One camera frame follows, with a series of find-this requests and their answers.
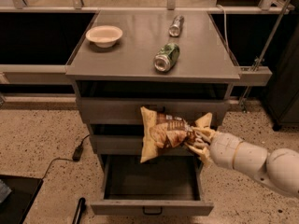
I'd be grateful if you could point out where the black power adapter with cable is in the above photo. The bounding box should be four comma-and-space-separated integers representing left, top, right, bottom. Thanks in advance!
42, 134, 89, 179

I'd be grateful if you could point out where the black tray at lower left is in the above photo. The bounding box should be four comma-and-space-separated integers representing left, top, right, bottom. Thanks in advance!
0, 175, 43, 224

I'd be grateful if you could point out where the grey drawer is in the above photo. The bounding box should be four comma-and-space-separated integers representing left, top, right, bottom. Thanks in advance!
76, 80, 228, 126
91, 155, 213, 216
89, 124, 144, 155

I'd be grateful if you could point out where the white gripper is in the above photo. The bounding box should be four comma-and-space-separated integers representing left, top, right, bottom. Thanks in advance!
185, 127, 243, 170

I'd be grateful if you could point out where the middle grey drawer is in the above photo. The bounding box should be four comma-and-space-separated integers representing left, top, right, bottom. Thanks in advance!
89, 124, 144, 155

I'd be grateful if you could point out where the black handle on floor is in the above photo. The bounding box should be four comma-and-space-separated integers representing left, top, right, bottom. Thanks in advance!
72, 197, 86, 224

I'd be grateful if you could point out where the top grey drawer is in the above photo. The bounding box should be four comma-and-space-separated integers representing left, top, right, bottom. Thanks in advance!
76, 80, 228, 126

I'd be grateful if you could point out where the dark cabinet at right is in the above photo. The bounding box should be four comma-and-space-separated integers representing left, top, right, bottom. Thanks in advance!
263, 25, 299, 131

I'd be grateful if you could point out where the silver soda can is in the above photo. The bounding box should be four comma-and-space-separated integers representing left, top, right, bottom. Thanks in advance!
168, 15, 184, 37

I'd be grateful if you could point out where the green soda can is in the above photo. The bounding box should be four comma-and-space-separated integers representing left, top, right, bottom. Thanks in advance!
153, 43, 180, 72

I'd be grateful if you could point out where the metal tripod pole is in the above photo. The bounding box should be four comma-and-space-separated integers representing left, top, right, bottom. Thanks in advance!
238, 0, 291, 113

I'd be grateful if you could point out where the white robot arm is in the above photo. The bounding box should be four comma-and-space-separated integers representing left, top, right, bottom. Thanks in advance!
185, 127, 299, 198

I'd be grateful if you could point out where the white cable behind counter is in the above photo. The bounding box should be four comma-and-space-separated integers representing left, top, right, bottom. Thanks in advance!
216, 4, 232, 54

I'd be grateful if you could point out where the bottom grey drawer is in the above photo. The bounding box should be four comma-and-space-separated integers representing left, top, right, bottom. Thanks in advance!
91, 155, 213, 216

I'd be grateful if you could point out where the brown chip bag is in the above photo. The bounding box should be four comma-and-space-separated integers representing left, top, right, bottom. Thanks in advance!
140, 106, 212, 163

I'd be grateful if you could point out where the grey drawer cabinet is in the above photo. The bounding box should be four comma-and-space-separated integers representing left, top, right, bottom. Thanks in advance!
64, 8, 242, 161

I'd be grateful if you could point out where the white bowl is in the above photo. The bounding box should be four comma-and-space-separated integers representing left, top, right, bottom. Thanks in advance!
86, 25, 123, 48

